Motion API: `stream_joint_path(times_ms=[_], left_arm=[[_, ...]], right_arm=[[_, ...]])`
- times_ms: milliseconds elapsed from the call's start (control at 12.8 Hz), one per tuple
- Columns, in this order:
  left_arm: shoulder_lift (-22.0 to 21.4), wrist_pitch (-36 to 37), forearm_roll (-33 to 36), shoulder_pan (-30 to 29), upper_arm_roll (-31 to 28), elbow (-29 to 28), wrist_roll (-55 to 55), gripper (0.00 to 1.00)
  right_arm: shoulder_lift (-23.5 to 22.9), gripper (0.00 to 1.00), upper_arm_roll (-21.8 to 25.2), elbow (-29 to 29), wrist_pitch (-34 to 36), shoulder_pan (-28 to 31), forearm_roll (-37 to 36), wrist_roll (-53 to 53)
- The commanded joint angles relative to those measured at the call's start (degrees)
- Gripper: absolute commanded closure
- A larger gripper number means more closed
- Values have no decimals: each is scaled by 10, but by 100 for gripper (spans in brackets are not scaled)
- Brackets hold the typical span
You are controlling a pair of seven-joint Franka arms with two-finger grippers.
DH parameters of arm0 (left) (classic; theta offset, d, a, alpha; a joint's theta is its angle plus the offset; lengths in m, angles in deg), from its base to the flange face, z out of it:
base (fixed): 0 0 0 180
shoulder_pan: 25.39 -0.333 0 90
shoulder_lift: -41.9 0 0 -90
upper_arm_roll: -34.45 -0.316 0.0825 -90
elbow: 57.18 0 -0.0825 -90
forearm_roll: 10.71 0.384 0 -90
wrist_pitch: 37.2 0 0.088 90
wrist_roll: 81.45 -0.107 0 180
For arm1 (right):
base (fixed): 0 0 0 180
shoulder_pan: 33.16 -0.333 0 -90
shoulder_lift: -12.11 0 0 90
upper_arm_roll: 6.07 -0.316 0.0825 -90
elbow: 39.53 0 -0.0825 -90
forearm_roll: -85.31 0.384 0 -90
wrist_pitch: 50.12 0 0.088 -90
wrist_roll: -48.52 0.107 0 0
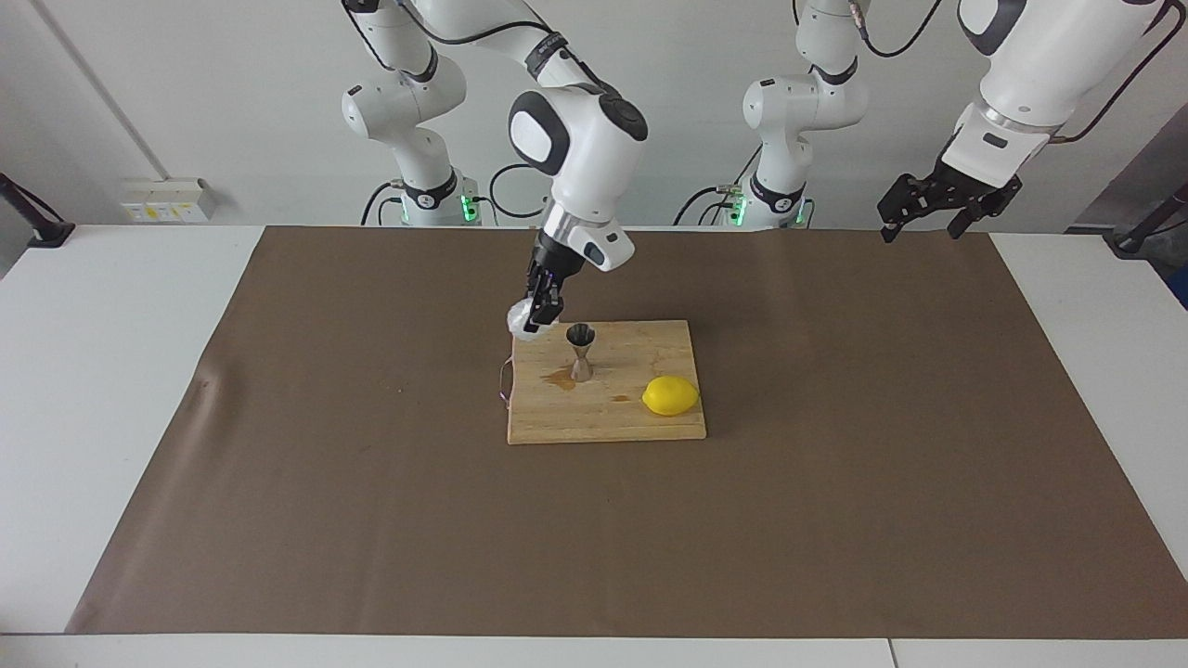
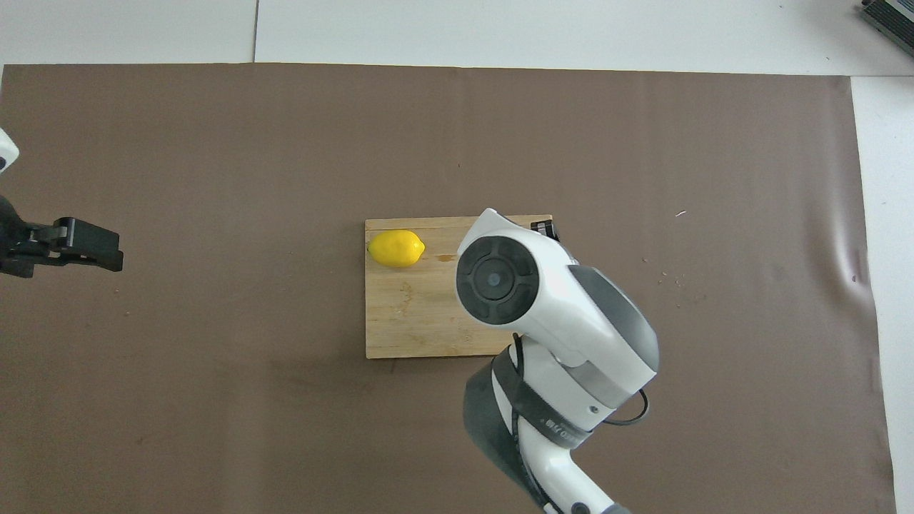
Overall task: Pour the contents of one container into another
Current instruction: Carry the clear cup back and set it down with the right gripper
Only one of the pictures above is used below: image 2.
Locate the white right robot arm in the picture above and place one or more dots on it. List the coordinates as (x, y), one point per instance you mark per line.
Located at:
(557, 300)

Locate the yellow lemon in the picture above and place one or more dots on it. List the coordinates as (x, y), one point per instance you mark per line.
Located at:
(396, 248)

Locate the black ribbed device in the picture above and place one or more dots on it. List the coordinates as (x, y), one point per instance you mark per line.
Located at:
(892, 18)

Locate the wooden cutting board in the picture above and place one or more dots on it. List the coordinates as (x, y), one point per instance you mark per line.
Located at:
(407, 321)

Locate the brown paper table mat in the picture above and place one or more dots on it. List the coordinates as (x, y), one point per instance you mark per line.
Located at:
(214, 143)

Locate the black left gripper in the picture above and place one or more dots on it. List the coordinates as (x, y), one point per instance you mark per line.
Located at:
(13, 243)

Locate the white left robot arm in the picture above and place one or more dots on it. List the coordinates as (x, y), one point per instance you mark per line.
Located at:
(6, 150)

